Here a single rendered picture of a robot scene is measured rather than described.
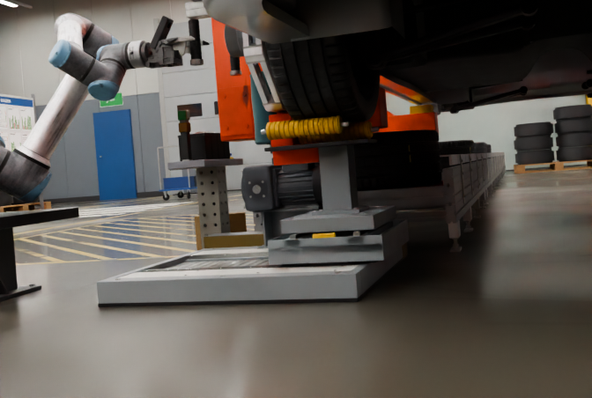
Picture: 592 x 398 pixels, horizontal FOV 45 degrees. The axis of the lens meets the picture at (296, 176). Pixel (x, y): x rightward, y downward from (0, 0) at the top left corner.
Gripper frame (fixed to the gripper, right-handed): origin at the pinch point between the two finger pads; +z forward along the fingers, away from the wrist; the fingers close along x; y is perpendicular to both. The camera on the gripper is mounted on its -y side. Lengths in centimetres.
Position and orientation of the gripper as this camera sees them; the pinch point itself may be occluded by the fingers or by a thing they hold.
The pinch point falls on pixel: (200, 39)
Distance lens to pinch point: 240.8
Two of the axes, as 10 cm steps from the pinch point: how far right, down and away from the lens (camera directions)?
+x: -3.0, 0.3, -9.5
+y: 0.8, 10.0, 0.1
